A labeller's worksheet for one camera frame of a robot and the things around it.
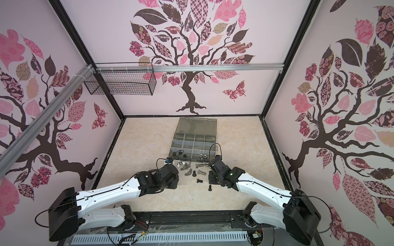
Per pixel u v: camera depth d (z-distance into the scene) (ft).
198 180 2.82
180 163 3.03
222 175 2.03
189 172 2.94
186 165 3.03
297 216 1.31
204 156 3.12
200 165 3.03
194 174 2.94
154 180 1.94
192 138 3.73
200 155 3.16
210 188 2.75
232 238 2.29
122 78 3.11
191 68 3.09
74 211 1.32
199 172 2.94
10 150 1.66
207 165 3.03
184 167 2.99
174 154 3.21
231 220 2.42
